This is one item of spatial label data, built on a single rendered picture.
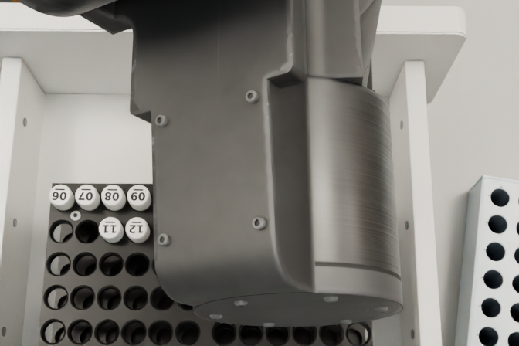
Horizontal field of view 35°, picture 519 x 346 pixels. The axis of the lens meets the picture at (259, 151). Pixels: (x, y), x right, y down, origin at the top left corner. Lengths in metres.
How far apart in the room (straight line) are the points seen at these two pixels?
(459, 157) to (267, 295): 0.44
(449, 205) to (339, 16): 0.41
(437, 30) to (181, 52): 0.28
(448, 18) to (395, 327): 0.19
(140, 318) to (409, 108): 0.19
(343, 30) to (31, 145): 0.34
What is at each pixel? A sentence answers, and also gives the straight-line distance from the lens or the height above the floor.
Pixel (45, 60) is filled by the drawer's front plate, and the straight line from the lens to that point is 0.52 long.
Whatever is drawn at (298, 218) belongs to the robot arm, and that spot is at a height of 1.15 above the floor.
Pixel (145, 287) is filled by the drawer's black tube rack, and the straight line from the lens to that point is 0.46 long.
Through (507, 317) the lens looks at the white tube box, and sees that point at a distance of 0.58.
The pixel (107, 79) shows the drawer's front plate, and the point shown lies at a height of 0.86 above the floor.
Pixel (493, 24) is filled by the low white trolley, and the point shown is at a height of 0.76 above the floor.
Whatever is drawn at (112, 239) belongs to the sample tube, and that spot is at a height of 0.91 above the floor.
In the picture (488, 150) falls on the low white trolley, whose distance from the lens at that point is 0.64.
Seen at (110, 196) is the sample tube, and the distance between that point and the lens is 0.46.
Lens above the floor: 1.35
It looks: 72 degrees down
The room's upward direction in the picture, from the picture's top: 1 degrees clockwise
